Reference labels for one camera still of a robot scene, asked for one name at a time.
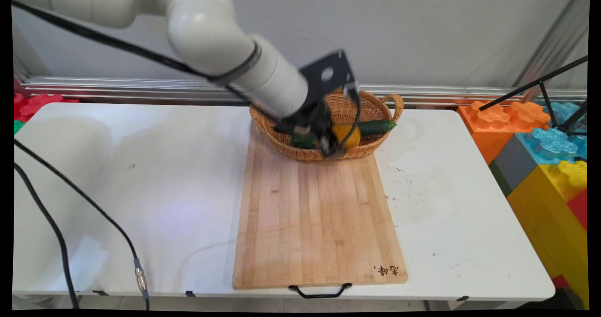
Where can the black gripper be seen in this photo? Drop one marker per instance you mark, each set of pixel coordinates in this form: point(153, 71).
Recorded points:
point(309, 119)

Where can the orange-brown potato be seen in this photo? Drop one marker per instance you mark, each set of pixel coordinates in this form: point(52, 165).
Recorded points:
point(346, 136)

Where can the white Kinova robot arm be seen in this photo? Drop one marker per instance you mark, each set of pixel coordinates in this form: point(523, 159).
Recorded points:
point(206, 30)

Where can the green bell pepper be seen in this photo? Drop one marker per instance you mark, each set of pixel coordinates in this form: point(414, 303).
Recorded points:
point(303, 142)

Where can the dark green cucumber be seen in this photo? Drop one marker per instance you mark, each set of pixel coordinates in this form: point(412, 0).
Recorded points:
point(378, 127)

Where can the woven wicker basket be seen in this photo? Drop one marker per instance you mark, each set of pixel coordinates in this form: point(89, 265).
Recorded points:
point(375, 108)

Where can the wooden cutting board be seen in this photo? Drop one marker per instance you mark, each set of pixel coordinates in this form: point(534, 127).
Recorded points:
point(319, 213)

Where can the clear plastic tube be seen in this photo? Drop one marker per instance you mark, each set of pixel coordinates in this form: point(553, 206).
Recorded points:
point(206, 251)

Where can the orange giant toy brick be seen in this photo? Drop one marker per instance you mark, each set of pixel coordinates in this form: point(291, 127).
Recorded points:
point(493, 129)

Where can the grey giant toy brick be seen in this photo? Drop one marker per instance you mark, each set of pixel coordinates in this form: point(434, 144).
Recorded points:
point(514, 166)

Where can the blue giant toy brick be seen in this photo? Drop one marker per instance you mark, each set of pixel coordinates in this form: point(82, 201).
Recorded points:
point(551, 143)

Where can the black tripod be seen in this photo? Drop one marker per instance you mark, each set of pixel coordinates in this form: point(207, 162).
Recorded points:
point(549, 77)

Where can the yellow giant toy brick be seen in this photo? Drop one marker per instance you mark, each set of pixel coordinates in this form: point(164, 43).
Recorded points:
point(551, 223)

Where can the red giant toy brick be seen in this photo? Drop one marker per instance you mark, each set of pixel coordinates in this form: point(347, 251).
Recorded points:
point(35, 104)
point(580, 209)

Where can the green giant toy brick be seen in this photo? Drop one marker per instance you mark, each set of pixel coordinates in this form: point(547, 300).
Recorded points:
point(18, 126)

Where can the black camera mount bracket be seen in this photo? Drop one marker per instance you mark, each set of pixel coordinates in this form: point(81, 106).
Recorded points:
point(328, 75)

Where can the aluminium rail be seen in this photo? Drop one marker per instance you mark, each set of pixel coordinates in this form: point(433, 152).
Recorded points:
point(117, 88)

